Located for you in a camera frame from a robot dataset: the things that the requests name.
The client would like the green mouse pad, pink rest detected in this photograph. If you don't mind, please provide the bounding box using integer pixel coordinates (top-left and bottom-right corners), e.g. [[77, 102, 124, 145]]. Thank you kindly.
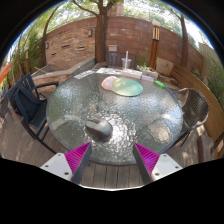
[[100, 75, 144, 98]]

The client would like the wooden lamp post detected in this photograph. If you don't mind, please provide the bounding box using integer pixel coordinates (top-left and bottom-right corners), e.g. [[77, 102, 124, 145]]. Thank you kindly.
[[148, 20, 163, 70]]

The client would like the curved wooden bench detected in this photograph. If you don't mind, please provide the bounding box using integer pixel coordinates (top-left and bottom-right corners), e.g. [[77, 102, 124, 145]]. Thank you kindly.
[[171, 63, 224, 141]]

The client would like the dark wicker chair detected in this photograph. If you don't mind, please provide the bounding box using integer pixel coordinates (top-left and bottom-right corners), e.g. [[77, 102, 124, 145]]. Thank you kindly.
[[171, 87, 211, 148]]

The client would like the slim leaning tree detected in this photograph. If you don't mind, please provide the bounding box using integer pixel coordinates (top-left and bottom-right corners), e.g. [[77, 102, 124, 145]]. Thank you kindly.
[[166, 6, 190, 68]]

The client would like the black slatted armchair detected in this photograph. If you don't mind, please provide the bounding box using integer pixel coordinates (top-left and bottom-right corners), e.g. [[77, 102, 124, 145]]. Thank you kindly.
[[7, 72, 60, 155]]

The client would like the small white-blue booklet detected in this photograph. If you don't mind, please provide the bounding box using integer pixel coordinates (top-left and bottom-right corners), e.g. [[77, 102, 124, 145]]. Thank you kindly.
[[140, 74, 156, 83]]

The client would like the clear plastic cup with straw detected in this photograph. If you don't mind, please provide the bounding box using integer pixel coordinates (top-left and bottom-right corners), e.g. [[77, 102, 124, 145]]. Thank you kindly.
[[121, 50, 133, 71]]

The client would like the white licence plate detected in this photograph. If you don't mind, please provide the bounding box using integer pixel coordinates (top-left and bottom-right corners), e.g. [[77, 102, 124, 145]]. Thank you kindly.
[[73, 69, 98, 80]]

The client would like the dark wooden slatted chair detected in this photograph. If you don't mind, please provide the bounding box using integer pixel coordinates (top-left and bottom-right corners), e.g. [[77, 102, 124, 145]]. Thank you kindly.
[[106, 50, 138, 70]]

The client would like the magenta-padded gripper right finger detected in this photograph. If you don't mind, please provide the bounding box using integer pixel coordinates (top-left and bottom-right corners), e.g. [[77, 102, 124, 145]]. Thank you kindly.
[[132, 142, 184, 186]]

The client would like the tree with forked trunk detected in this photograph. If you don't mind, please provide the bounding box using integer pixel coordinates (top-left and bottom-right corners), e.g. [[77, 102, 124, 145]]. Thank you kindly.
[[71, 0, 124, 64]]

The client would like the green packet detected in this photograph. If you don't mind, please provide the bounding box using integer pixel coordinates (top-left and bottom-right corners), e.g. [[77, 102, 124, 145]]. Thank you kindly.
[[153, 79, 167, 90]]

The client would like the grey computer mouse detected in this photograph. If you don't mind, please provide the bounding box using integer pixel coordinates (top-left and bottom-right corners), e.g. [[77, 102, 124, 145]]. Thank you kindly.
[[85, 117, 114, 140]]

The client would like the concrete planter with plants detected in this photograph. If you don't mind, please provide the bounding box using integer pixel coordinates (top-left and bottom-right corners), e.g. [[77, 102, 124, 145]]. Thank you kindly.
[[137, 63, 160, 80]]

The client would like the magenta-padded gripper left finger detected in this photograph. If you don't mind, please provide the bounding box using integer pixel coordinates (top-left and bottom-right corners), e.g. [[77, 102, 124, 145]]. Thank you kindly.
[[39, 141, 93, 185]]

